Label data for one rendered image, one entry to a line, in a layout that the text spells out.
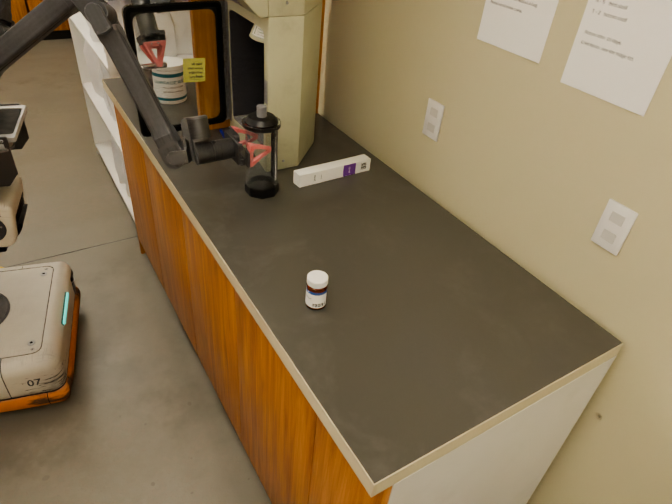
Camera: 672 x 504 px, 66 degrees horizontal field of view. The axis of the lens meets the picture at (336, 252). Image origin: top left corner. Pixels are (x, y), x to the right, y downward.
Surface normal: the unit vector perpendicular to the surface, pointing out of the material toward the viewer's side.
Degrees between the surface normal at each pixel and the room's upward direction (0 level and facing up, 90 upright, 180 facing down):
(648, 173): 90
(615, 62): 90
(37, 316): 0
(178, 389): 0
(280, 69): 90
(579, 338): 0
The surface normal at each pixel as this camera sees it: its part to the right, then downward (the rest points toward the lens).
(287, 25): 0.52, 0.55
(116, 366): 0.08, -0.80
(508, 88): -0.85, 0.25
